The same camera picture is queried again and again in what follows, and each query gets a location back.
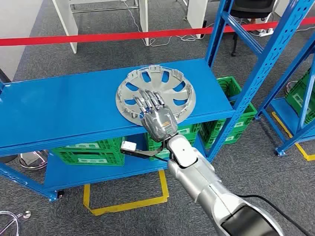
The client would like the green plastic crate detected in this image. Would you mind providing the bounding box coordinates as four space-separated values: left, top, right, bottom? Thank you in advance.
286 68 315 125
202 128 247 149
51 137 124 153
58 149 125 167
199 76 258 138
144 123 201 151
145 140 197 163

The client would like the black office chair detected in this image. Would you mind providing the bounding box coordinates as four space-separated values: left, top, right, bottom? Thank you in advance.
230 0 279 58

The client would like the grey plastic wheel hubcap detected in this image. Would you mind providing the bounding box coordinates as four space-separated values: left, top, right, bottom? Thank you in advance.
115 64 196 126

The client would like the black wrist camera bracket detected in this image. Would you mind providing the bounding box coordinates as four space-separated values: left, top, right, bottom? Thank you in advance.
120 148 170 163

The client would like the black stool with chrome base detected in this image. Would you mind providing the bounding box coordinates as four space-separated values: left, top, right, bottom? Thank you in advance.
0 210 32 236

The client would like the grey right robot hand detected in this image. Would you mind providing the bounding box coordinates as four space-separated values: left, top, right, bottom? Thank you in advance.
133 89 179 143

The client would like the red barrier belt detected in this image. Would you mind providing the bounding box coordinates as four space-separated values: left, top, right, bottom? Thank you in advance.
0 17 315 47

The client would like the white cable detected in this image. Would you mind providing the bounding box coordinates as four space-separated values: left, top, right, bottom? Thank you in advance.
123 0 215 48

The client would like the chrome stanchion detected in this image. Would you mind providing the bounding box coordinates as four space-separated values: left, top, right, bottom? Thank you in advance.
18 149 50 171

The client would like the blue metal shelf rack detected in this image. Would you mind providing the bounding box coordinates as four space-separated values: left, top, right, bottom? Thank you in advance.
255 32 315 157
0 0 315 203

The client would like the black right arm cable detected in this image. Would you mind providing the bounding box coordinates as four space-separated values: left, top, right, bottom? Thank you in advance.
236 194 315 236

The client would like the white cabinet panel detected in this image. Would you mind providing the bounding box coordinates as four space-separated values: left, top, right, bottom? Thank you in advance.
186 0 208 30

